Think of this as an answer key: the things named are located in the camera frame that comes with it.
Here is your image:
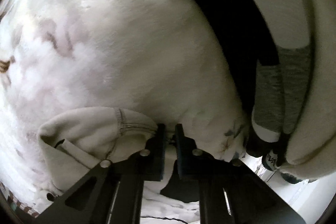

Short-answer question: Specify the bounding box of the cream long-sleeved shirt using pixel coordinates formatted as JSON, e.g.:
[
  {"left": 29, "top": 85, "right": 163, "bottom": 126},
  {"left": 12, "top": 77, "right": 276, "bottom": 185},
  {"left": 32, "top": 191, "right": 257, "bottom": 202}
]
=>
[{"left": 38, "top": 106, "right": 203, "bottom": 224}]

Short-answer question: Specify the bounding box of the dark patterned folded garment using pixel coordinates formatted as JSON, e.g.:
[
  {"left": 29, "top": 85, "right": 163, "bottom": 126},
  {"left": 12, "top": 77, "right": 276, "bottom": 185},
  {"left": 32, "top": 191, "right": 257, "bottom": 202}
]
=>
[{"left": 261, "top": 149, "right": 280, "bottom": 172}]

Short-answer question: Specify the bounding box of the white floral blanket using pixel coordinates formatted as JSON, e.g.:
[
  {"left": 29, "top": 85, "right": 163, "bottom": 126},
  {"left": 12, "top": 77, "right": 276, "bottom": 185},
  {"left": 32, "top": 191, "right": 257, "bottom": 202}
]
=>
[{"left": 0, "top": 0, "right": 250, "bottom": 215}]

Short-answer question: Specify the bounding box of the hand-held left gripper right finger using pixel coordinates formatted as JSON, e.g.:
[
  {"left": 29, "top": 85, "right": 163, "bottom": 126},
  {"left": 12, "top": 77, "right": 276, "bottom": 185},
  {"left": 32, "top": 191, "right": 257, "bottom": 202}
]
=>
[{"left": 175, "top": 123, "right": 307, "bottom": 224}]

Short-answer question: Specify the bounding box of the black folded garment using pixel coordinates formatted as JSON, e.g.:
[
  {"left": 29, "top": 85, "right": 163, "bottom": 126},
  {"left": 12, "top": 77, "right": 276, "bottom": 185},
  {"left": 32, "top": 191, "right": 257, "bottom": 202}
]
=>
[{"left": 176, "top": 0, "right": 308, "bottom": 159}]

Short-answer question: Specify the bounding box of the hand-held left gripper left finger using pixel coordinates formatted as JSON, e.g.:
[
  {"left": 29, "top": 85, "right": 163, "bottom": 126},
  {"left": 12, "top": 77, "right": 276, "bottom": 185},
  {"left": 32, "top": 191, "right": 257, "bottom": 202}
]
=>
[{"left": 34, "top": 123, "right": 167, "bottom": 224}]

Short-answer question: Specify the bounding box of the grey and white folded garment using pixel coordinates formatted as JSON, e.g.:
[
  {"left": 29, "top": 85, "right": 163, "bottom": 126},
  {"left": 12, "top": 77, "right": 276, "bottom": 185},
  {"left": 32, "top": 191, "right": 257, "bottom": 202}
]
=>
[{"left": 245, "top": 0, "right": 313, "bottom": 144}]

